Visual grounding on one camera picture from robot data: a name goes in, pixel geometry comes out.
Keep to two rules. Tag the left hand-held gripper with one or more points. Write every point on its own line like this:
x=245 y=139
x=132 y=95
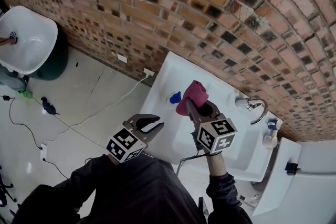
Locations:
x=123 y=145

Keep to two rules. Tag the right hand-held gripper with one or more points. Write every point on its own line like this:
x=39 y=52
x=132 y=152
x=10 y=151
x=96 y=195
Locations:
x=216 y=135

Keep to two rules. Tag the red cloth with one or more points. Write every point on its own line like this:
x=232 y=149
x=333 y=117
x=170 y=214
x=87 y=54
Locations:
x=194 y=95

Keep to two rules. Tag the white pump bottle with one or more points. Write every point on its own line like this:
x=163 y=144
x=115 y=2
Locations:
x=175 y=98

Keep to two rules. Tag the person's left forearm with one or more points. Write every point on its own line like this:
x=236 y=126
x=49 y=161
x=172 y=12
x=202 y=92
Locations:
x=97 y=168

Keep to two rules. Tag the person's right forearm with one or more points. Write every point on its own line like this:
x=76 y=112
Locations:
x=223 y=186

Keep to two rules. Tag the small white bottle blue cap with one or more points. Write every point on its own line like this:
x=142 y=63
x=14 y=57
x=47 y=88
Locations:
x=271 y=133

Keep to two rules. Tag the white rectangular sink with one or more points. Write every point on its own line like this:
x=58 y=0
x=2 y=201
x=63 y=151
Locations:
x=236 y=144

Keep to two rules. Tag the chrome curved faucet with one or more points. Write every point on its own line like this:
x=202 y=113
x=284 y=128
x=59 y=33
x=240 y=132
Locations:
x=258 y=108

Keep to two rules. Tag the person's dark clothing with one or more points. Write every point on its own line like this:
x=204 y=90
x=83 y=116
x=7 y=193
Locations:
x=126 y=196

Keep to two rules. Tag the sink drain pipe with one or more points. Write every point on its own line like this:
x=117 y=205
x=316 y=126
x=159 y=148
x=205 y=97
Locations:
x=249 y=195

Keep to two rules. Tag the dark blue rag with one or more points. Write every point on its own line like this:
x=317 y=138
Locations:
x=48 y=107

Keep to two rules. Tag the small black device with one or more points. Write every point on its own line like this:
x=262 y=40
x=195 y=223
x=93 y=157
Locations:
x=292 y=168

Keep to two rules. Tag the white power strip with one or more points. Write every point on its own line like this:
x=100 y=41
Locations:
x=43 y=152

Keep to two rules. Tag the dark green bin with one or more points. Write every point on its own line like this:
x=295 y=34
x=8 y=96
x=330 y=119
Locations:
x=56 y=63

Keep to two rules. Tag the white toilet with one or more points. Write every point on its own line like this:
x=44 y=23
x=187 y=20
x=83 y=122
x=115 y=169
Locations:
x=302 y=186

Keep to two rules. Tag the green plastic object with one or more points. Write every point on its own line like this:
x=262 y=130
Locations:
x=25 y=94

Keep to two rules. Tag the white round basin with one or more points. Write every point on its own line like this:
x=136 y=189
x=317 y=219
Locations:
x=31 y=34

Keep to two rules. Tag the black chair base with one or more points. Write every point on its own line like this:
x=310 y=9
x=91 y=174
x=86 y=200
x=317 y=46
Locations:
x=5 y=191

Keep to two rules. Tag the white wall socket with plug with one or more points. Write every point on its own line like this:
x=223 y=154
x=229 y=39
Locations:
x=149 y=72

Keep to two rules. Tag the blank white wall plate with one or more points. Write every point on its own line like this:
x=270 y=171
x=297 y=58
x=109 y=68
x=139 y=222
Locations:
x=122 y=58

